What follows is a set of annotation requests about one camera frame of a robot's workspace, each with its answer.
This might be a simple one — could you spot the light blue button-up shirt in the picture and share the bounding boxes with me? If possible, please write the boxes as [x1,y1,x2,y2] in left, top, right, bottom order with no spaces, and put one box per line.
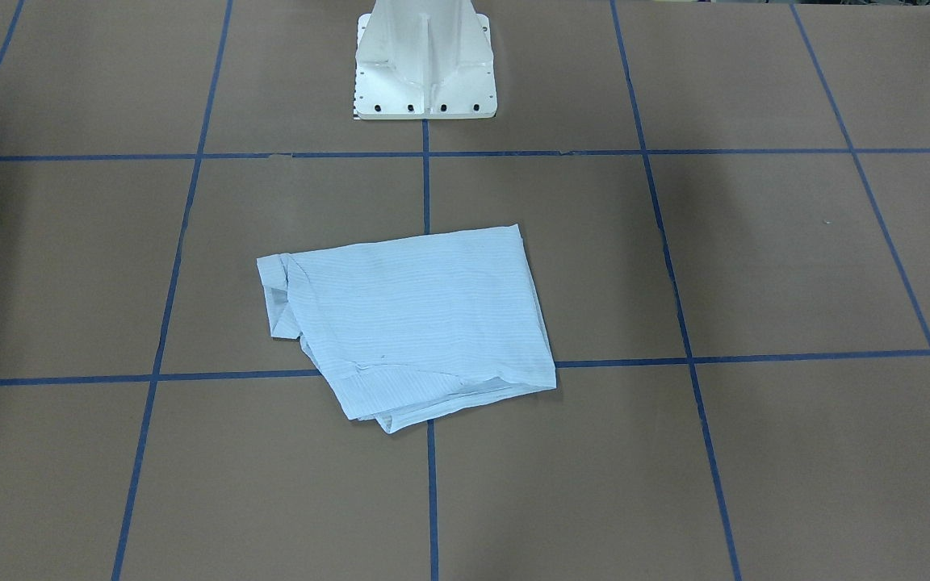
[256,224,558,434]

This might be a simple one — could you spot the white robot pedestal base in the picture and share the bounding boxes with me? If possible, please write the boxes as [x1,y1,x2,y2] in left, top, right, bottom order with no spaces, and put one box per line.
[352,1,498,120]

